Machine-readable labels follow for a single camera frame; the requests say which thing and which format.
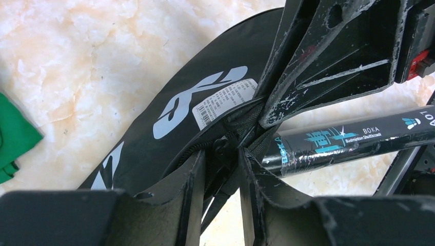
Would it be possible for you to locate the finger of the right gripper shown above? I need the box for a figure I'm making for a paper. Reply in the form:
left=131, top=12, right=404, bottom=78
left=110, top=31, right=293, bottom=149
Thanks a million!
left=253, top=1, right=320, bottom=101
left=259, top=1, right=408, bottom=129

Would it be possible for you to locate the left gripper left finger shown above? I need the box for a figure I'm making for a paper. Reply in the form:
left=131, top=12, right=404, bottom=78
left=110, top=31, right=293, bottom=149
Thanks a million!
left=1, top=151, right=206, bottom=245

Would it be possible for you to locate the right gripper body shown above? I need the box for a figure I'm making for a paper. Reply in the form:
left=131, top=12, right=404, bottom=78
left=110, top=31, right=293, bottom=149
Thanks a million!
left=395, top=1, right=434, bottom=83

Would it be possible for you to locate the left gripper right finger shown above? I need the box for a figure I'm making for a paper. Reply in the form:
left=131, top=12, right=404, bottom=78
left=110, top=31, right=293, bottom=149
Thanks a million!
left=239, top=149, right=434, bottom=245

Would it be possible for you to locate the black shuttlecock tube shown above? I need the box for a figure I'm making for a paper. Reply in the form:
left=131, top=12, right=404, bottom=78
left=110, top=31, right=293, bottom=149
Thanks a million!
left=262, top=105, right=434, bottom=177

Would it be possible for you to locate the black racket bag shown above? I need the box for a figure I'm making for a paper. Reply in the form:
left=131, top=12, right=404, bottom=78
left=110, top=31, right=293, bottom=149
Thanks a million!
left=81, top=8, right=283, bottom=237

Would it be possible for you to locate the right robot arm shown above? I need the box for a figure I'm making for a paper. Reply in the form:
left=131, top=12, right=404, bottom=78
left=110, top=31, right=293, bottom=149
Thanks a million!
left=255, top=1, right=434, bottom=195

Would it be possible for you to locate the green cloth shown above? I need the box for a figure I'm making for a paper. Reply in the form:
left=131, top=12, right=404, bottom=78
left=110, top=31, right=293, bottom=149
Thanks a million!
left=1, top=94, right=43, bottom=183

